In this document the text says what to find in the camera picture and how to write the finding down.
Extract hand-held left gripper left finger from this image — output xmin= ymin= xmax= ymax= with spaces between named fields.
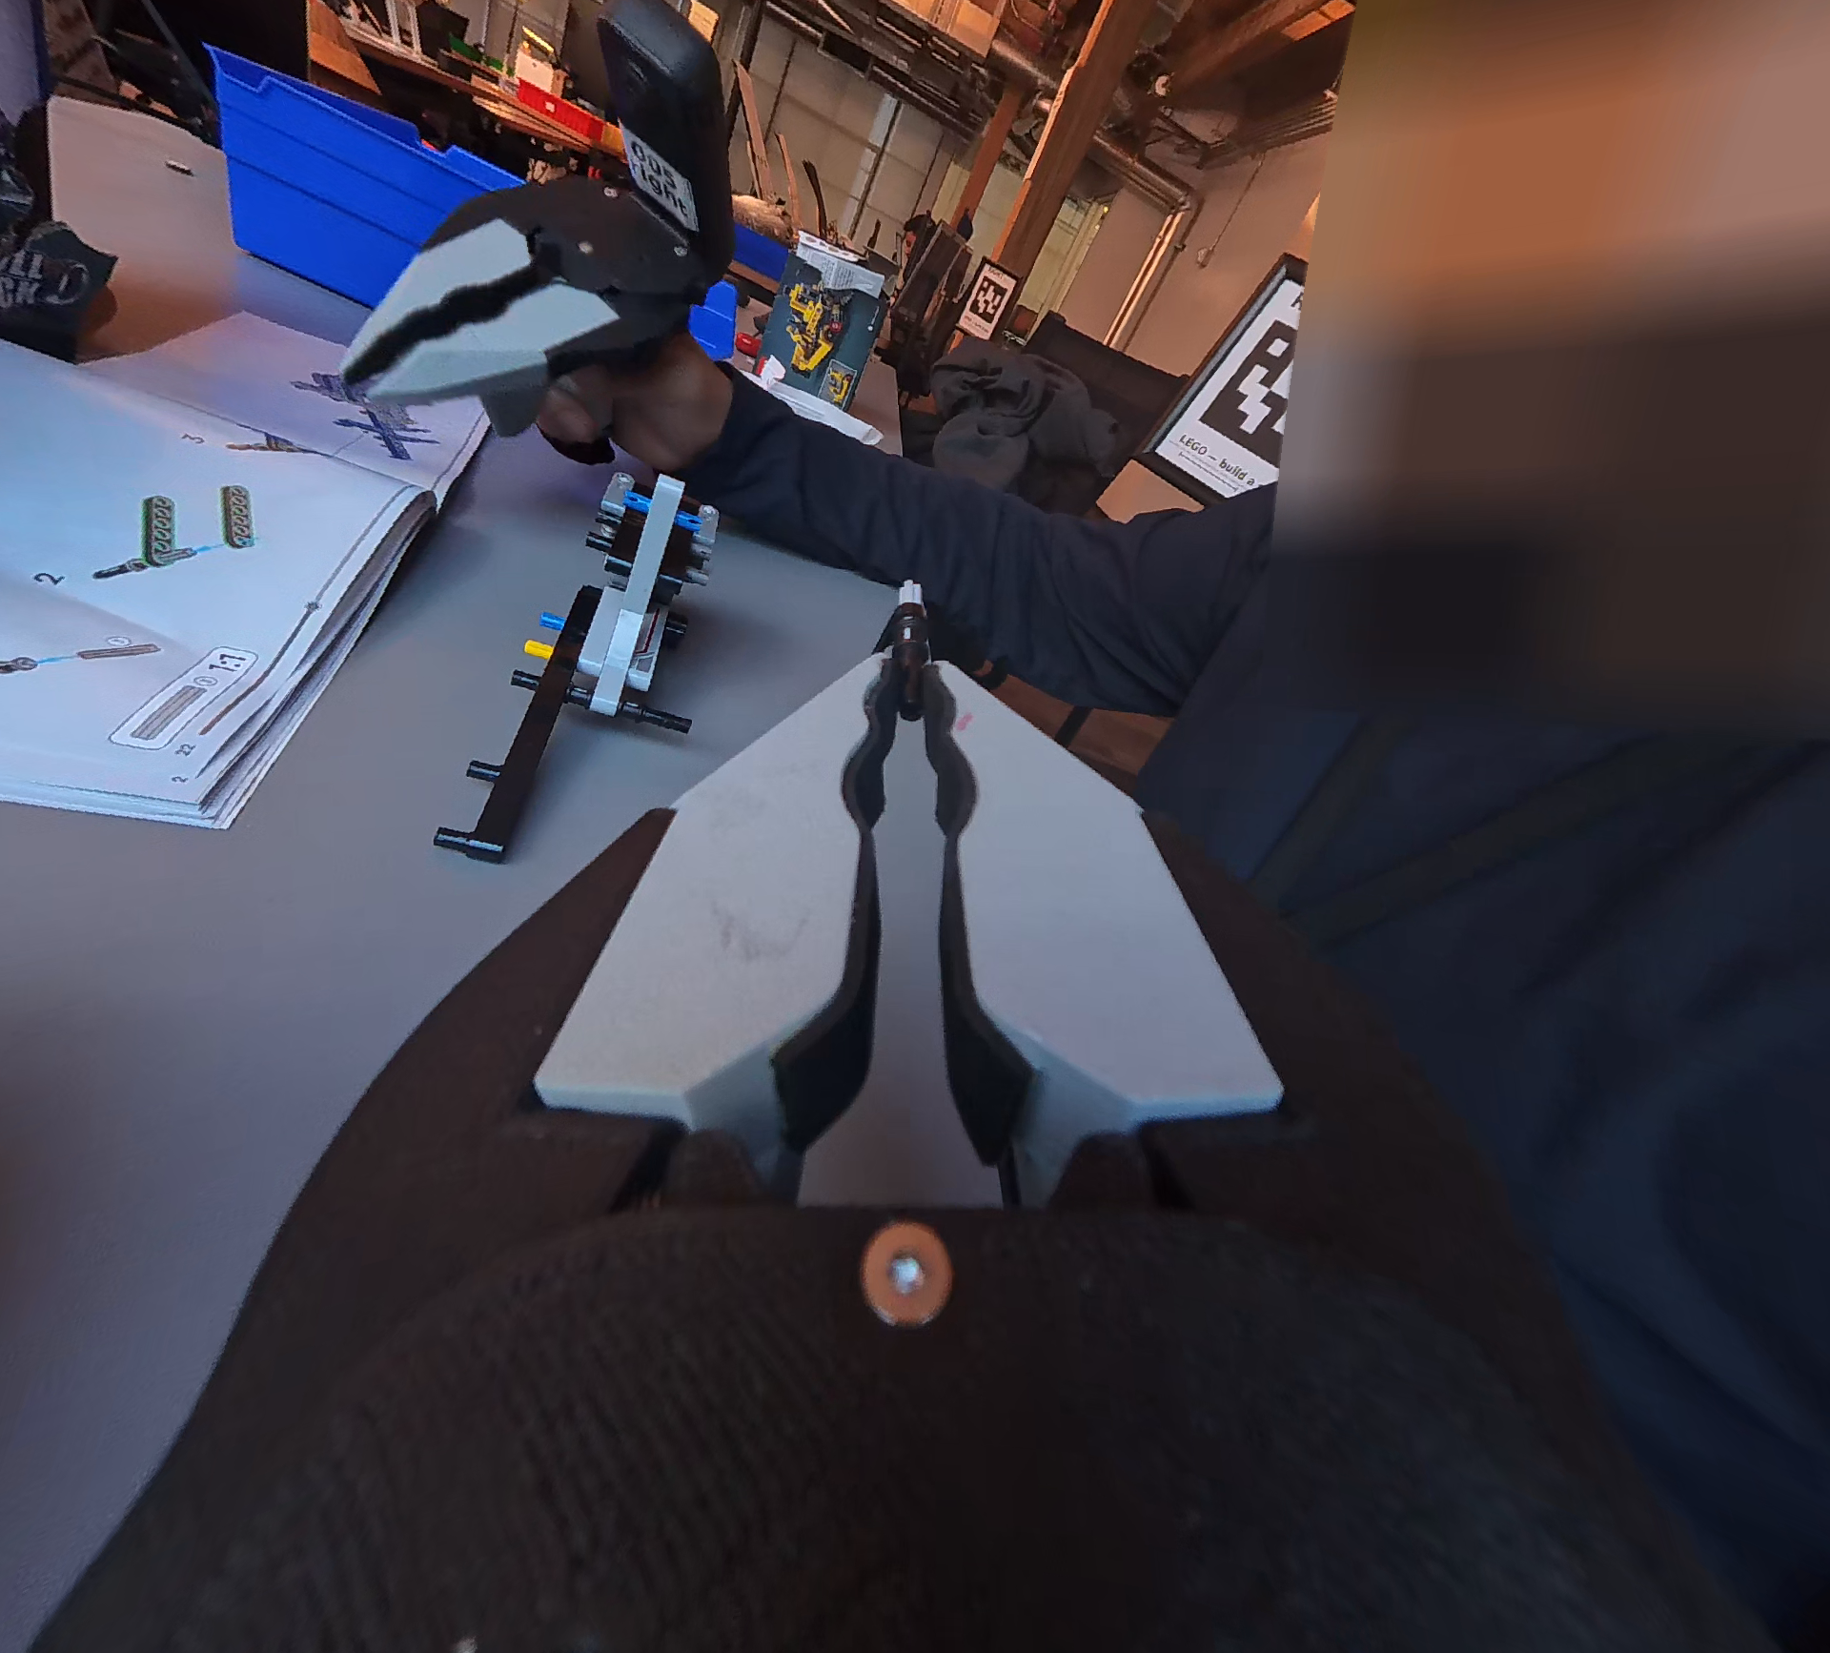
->
xmin=533 ymin=652 xmax=881 ymax=1168

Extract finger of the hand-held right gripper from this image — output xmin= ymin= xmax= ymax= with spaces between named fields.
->
xmin=344 ymin=217 xmax=537 ymax=384
xmin=372 ymin=280 xmax=626 ymax=440

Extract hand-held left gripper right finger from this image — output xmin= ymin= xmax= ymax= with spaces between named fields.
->
xmin=922 ymin=661 xmax=1284 ymax=1200

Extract small black lego pin piece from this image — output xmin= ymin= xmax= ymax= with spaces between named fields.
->
xmin=871 ymin=581 xmax=938 ymax=720

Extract person's right forearm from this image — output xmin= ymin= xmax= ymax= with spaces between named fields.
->
xmin=700 ymin=373 xmax=1276 ymax=720

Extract small lego box yellow vehicle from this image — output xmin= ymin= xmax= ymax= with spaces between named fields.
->
xmin=758 ymin=230 xmax=892 ymax=410

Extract black and grey lego assembly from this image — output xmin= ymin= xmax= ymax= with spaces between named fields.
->
xmin=435 ymin=470 xmax=719 ymax=863

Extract open lego instruction booklet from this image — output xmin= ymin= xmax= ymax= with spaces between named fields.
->
xmin=0 ymin=308 xmax=496 ymax=830

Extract large lego box red wheels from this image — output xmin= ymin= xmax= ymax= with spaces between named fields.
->
xmin=0 ymin=109 xmax=119 ymax=364

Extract person's right hand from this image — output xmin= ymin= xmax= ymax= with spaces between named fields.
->
xmin=541 ymin=334 xmax=738 ymax=471

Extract blue plastic bin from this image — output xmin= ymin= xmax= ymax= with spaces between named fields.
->
xmin=206 ymin=44 xmax=738 ymax=362

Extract red bin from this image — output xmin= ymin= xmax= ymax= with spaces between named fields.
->
xmin=515 ymin=83 xmax=619 ymax=146

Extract dark jacket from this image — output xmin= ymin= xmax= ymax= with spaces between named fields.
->
xmin=927 ymin=334 xmax=1148 ymax=514

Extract framed marker sign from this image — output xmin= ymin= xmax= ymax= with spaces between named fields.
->
xmin=1144 ymin=252 xmax=1310 ymax=499

